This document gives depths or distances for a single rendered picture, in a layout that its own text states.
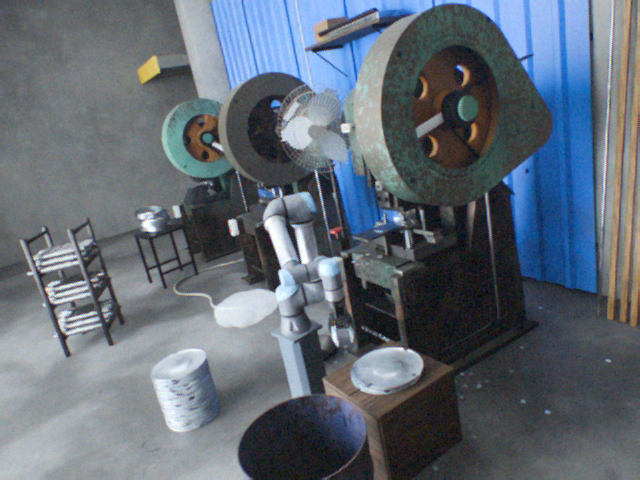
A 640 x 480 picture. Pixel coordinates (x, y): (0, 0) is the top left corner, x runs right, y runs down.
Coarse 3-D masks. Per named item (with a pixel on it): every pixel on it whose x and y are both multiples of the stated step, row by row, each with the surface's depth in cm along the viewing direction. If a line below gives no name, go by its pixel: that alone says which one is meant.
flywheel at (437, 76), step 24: (456, 48) 200; (432, 72) 196; (480, 72) 210; (432, 96) 198; (456, 96) 190; (480, 96) 212; (432, 120) 193; (456, 120) 192; (480, 120) 214; (456, 144) 209; (480, 144) 216; (456, 168) 211
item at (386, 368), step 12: (384, 348) 209; (396, 348) 207; (372, 360) 202; (384, 360) 199; (396, 360) 198; (408, 360) 197; (420, 360) 195; (360, 372) 195; (372, 372) 194; (384, 372) 191; (396, 372) 190; (408, 372) 189; (420, 372) 187; (384, 384) 184; (396, 384) 183
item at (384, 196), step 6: (378, 186) 245; (378, 192) 244; (384, 192) 239; (390, 192) 238; (378, 198) 244; (384, 198) 239; (390, 198) 239; (396, 198) 238; (378, 204) 247; (384, 204) 243; (390, 204) 239; (396, 204) 239; (402, 204) 240
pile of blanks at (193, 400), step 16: (208, 368) 249; (160, 384) 236; (176, 384) 235; (192, 384) 238; (208, 384) 247; (160, 400) 242; (176, 400) 237; (192, 400) 239; (208, 400) 246; (176, 416) 240; (192, 416) 241; (208, 416) 246
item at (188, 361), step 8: (184, 352) 260; (192, 352) 258; (200, 352) 256; (160, 360) 255; (168, 360) 255; (176, 360) 251; (184, 360) 250; (192, 360) 249; (200, 360) 247; (160, 368) 248; (168, 368) 245; (176, 368) 243; (184, 368) 243; (192, 368) 241; (152, 376) 241; (160, 376) 239; (168, 376) 238; (176, 376) 236
